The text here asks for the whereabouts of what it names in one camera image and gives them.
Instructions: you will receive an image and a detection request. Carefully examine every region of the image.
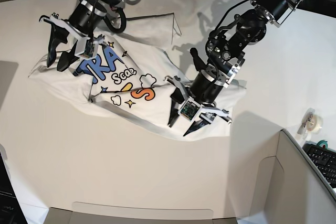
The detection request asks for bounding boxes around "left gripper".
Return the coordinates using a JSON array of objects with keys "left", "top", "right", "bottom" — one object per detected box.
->
[{"left": 165, "top": 68, "right": 232, "bottom": 136}]

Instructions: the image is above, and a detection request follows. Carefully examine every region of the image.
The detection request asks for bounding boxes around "clear tape dispenser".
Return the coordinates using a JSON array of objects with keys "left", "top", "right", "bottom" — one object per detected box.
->
[{"left": 297, "top": 108, "right": 323, "bottom": 140}]

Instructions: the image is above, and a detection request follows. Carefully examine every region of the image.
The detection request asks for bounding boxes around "white printed t-shirt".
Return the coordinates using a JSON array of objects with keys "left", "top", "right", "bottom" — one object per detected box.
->
[{"left": 29, "top": 13, "right": 230, "bottom": 141}]

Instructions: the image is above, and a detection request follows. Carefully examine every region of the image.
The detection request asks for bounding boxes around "black computer keyboard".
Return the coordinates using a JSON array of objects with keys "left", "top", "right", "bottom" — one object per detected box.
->
[{"left": 303, "top": 144, "right": 335, "bottom": 188}]

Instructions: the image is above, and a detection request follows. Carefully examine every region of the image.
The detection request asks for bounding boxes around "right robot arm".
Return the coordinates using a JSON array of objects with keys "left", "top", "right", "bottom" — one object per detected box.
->
[{"left": 39, "top": 0, "right": 127, "bottom": 72}]

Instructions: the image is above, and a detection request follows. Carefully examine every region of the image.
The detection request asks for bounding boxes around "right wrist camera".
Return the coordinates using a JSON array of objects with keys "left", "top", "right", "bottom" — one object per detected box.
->
[{"left": 74, "top": 37, "right": 99, "bottom": 60}]

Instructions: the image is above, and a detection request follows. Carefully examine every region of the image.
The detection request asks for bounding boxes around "green tape roll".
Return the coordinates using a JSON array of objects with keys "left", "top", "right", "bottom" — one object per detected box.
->
[{"left": 316, "top": 140, "right": 328, "bottom": 149}]

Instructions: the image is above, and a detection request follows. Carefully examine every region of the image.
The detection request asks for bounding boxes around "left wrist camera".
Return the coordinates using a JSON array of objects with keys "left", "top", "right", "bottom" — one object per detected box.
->
[{"left": 178, "top": 98, "right": 202, "bottom": 121}]

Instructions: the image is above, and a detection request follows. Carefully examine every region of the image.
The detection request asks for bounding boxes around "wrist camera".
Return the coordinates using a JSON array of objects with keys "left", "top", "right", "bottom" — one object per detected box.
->
[
  {"left": 74, "top": 37, "right": 99, "bottom": 60},
  {"left": 178, "top": 98, "right": 202, "bottom": 121}
]

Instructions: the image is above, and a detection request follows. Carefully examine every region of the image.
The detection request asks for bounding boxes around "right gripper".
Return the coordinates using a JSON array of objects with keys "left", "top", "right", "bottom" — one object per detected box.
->
[{"left": 39, "top": 3, "right": 107, "bottom": 72}]

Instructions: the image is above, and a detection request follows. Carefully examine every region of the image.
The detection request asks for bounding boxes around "grey partition panel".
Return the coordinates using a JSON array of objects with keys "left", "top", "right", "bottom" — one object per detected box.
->
[{"left": 44, "top": 129, "right": 335, "bottom": 223}]

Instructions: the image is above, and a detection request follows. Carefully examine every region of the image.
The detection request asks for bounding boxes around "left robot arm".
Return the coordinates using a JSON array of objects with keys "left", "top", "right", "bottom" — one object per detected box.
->
[{"left": 166, "top": 0, "right": 303, "bottom": 134}]

